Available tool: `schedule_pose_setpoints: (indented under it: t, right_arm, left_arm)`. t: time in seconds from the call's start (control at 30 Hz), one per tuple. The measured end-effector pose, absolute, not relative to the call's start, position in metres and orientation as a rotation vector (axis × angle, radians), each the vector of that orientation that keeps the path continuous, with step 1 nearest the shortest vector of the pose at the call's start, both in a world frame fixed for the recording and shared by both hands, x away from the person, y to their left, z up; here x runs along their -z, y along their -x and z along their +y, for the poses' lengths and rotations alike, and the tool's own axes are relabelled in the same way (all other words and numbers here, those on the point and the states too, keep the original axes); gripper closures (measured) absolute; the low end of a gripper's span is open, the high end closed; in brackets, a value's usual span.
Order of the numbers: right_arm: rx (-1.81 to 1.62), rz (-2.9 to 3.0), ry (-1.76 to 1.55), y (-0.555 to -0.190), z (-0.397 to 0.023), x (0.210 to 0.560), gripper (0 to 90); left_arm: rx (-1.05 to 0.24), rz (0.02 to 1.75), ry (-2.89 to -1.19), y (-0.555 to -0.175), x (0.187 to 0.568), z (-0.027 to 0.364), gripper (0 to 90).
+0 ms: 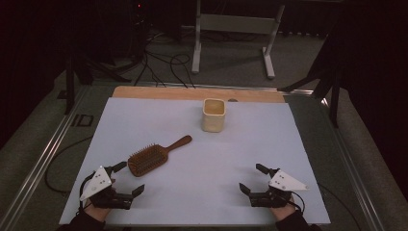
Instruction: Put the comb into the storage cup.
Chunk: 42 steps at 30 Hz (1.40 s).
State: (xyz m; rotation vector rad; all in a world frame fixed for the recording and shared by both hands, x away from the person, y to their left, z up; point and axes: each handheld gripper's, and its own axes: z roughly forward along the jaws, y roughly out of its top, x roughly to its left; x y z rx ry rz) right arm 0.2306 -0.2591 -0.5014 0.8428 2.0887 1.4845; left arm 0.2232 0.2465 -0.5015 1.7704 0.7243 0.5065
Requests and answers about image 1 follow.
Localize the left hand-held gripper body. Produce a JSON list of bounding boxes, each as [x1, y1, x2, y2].
[[79, 166, 135, 211]]

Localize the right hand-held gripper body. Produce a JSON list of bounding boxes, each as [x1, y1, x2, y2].
[[249, 168, 310, 208]]

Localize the brown wooden hairbrush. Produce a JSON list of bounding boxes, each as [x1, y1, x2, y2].
[[127, 134, 193, 178]]

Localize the beige square cup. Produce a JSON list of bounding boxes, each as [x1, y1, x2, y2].
[[201, 97, 227, 134]]

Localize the person's right hand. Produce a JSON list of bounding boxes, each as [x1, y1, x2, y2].
[[268, 195, 296, 222]]

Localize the person's left hand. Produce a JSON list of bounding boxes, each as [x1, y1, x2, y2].
[[83, 197, 112, 223]]

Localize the white table mat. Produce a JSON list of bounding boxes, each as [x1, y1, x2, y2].
[[59, 96, 332, 226]]

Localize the black tripod stand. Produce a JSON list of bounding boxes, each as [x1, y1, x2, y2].
[[63, 52, 133, 116], [276, 28, 344, 129]]

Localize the white metal stand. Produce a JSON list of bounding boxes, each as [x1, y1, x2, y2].
[[191, 0, 286, 80]]

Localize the left hand-held gripper cable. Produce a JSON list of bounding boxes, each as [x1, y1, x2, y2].
[[76, 171, 97, 217]]

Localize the hand-held gripper cable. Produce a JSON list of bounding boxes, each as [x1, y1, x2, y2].
[[288, 190, 306, 216], [76, 171, 97, 217]]

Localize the right hand-held gripper cable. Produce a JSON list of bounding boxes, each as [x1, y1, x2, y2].
[[288, 190, 306, 216]]

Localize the black floor cable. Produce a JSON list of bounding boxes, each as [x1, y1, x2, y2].
[[43, 136, 94, 195], [317, 182, 363, 231]]

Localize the aluminium floor rail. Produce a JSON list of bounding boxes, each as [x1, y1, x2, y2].
[[320, 97, 388, 231], [0, 85, 89, 231]]

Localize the black floor cables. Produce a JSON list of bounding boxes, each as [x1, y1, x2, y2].
[[134, 32, 197, 90]]

